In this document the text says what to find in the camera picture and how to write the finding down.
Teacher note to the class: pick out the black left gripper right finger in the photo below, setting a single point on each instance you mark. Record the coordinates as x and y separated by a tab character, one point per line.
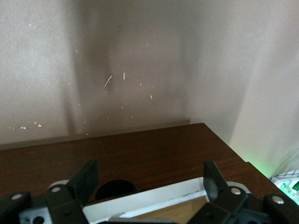
219	200

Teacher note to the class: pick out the wooden drawer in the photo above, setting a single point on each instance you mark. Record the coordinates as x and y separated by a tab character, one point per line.
151	182

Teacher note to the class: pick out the dark wooden cabinet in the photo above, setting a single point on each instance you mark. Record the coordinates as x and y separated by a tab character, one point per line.
140	140

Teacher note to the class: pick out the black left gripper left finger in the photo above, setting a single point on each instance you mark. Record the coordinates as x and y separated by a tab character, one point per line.
65	200

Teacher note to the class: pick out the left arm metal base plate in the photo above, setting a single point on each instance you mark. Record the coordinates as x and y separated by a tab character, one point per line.
287	184

